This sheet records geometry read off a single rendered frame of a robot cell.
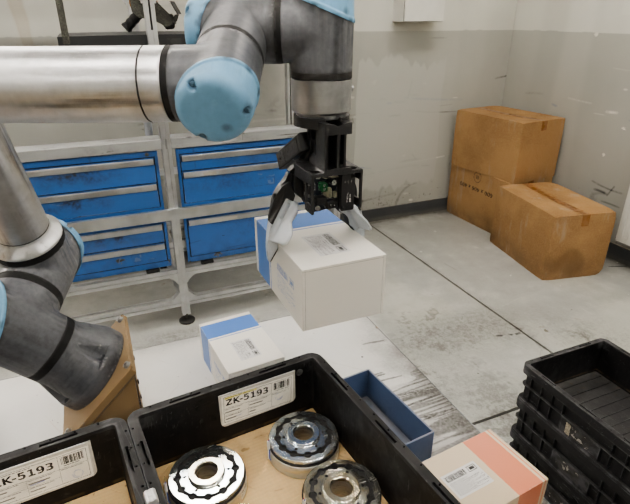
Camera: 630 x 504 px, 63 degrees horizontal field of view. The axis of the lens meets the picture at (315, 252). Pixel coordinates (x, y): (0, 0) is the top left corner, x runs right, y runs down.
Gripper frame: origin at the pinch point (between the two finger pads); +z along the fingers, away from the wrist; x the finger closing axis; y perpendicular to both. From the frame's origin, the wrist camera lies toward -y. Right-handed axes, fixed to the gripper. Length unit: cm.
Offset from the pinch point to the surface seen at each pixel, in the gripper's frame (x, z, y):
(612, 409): 85, 62, -2
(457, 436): 26.7, 40.9, 6.1
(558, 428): 67, 62, -2
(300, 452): -7.6, 24.6, 12.5
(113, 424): -30.9, 17.8, 4.3
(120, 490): -31.6, 27.8, 6.1
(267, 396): -8.9, 22.2, 2.3
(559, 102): 267, 24, -201
